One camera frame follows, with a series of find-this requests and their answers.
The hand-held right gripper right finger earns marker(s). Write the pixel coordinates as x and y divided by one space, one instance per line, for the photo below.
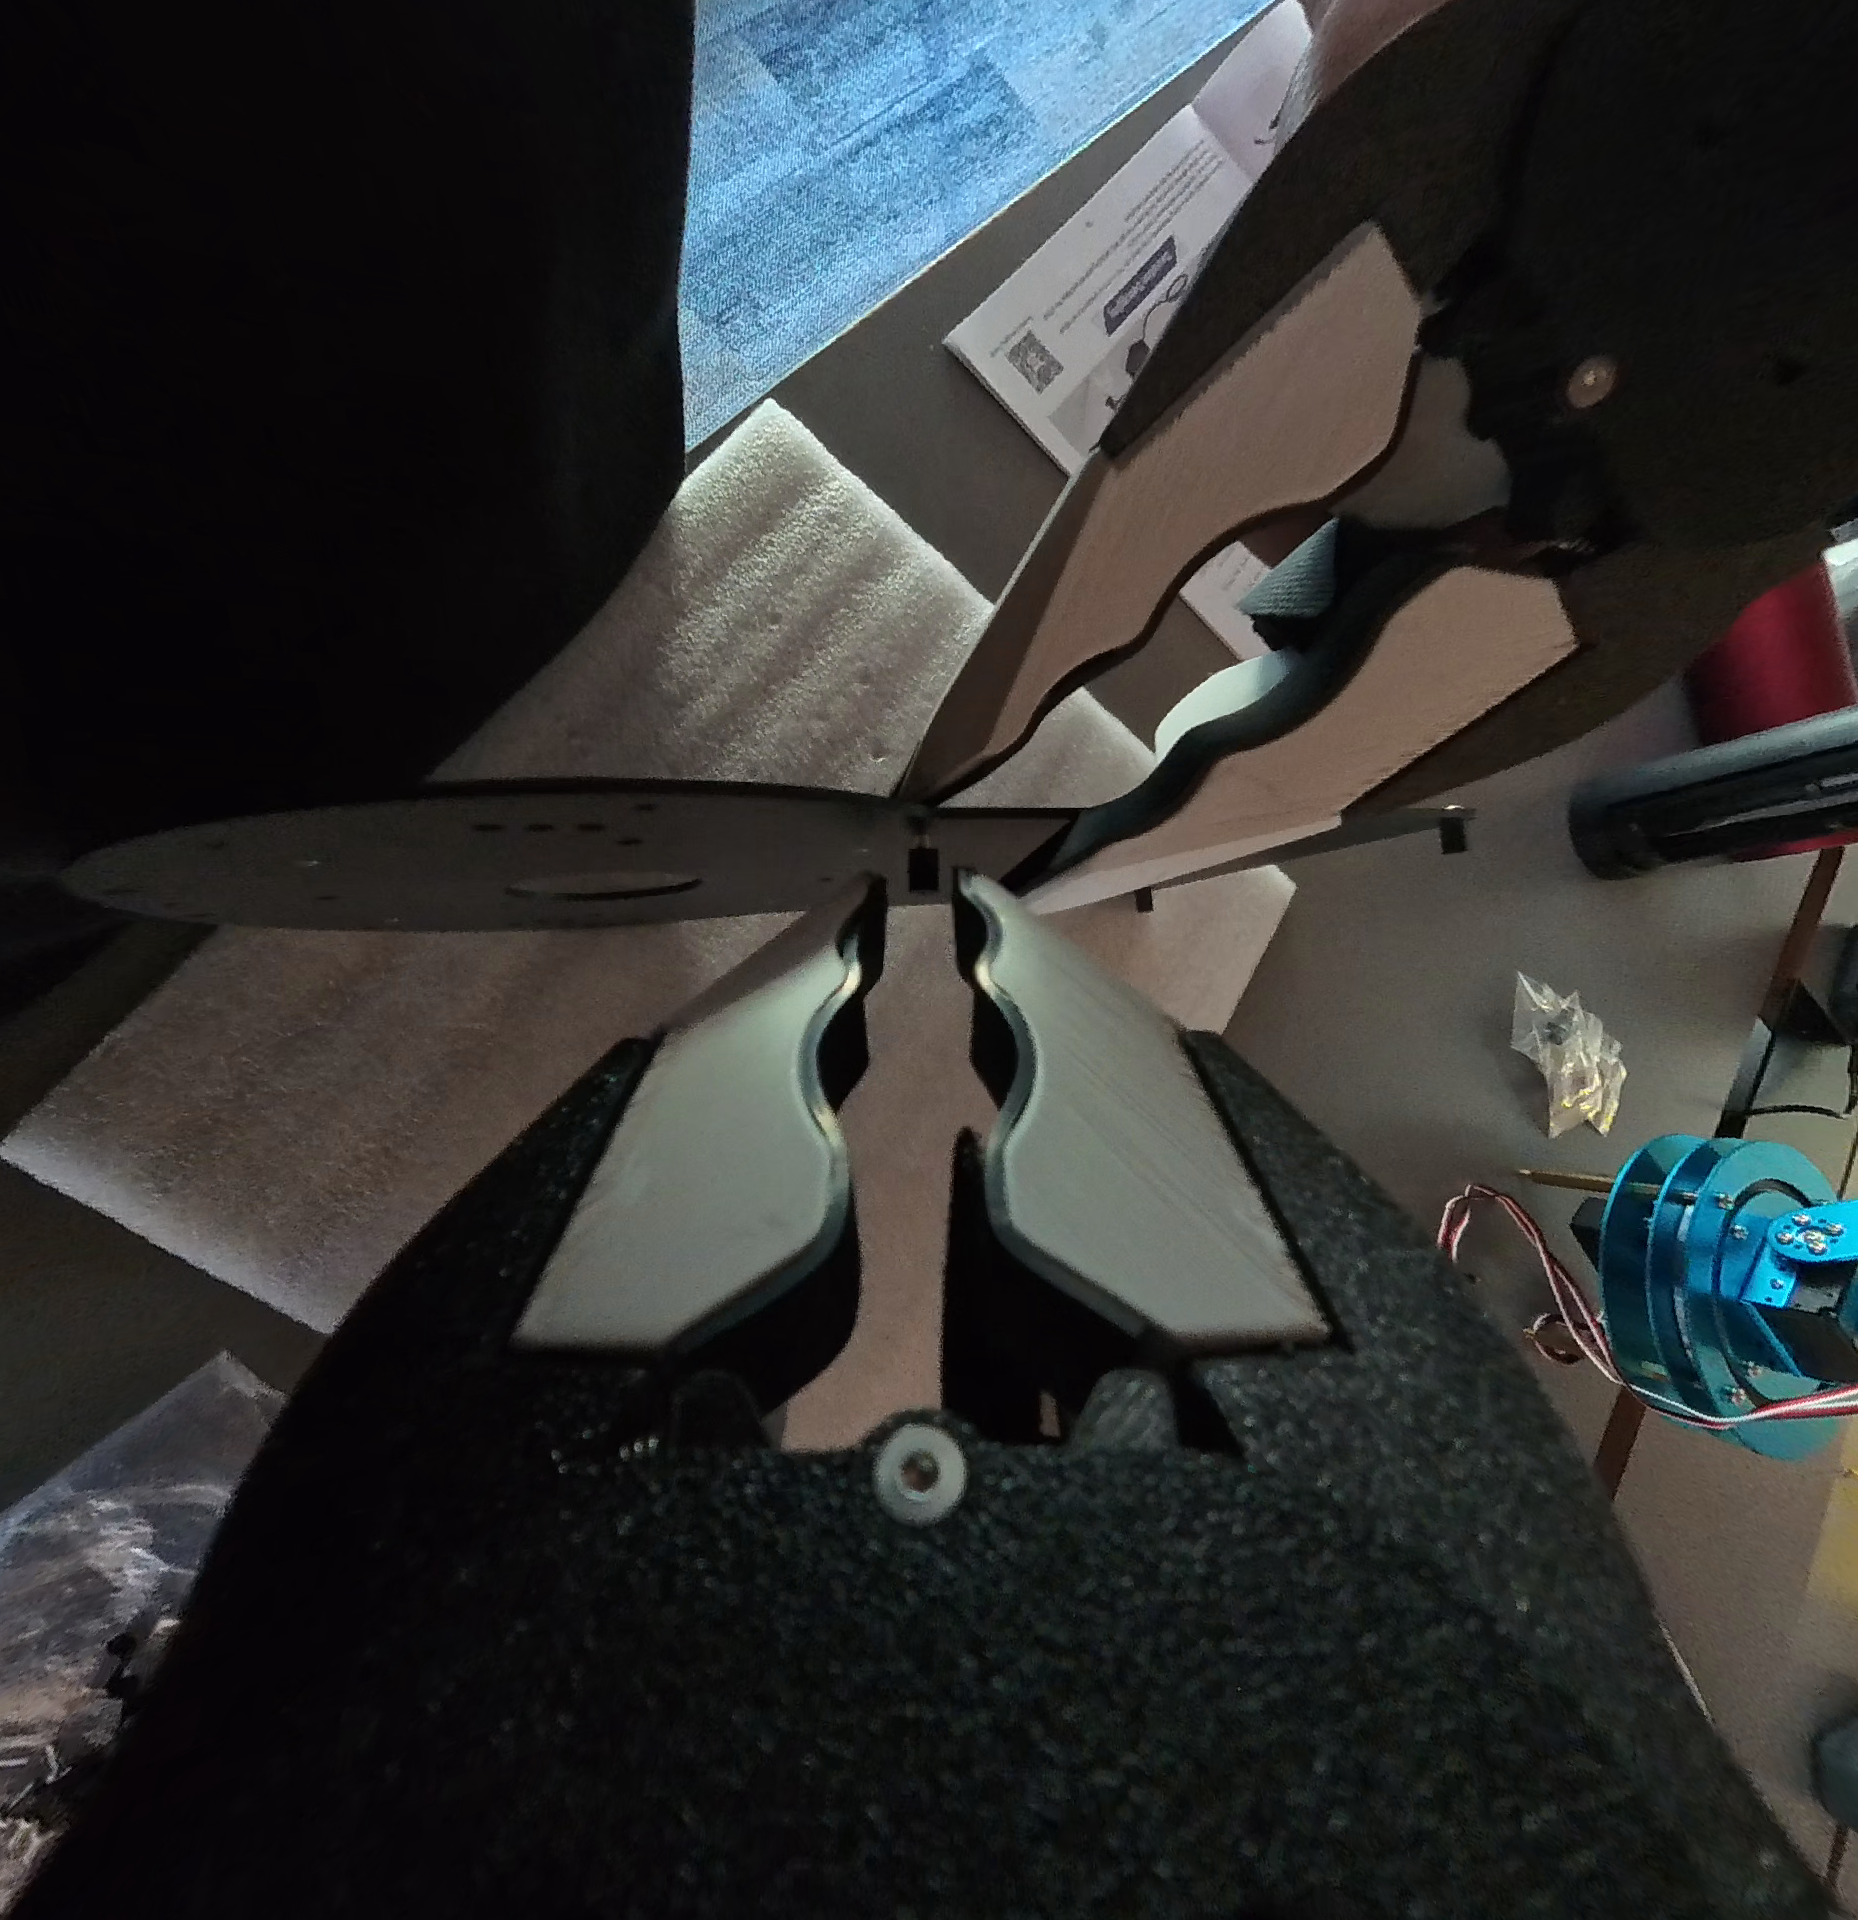
1155 1187

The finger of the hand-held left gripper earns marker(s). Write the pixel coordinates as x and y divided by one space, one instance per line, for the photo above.
1394 691
1215 449

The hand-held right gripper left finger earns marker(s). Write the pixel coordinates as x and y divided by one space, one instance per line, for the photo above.
688 1200

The black metal plate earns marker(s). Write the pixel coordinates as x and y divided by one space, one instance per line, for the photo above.
418 863

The dark grey desk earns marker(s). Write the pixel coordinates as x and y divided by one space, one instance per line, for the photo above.
1394 976

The printed instruction manual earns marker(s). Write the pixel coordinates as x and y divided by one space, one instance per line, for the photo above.
1108 271

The black cylindrical tube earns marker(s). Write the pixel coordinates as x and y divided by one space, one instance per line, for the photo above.
1723 794

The maroon metal cylinder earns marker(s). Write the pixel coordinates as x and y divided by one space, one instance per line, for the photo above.
1770 661

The scattered small hardware bags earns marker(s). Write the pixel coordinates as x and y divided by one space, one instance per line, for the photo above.
1570 1052

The white foam sheet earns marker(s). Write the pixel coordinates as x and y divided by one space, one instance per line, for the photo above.
794 600

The large clear plastic bag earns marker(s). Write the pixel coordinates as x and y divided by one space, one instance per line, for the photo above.
74 1576

